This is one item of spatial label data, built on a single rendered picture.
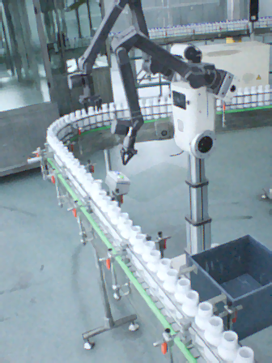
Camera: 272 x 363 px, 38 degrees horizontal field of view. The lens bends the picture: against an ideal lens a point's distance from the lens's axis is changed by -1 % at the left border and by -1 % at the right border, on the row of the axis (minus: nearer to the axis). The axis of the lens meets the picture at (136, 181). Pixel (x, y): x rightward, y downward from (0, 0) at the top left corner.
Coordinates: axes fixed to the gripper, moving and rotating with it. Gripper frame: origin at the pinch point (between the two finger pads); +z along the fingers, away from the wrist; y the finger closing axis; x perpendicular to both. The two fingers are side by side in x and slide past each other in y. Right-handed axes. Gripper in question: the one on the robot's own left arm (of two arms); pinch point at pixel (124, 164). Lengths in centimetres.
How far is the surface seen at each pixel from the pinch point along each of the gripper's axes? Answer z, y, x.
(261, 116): -28, -85, 157
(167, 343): 19, 103, -25
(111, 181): 10.5, -1.9, -4.4
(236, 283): 33, 60, 38
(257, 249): 14, 63, 41
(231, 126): -14, -93, 135
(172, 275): 9, 85, -17
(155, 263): 11, 76, -18
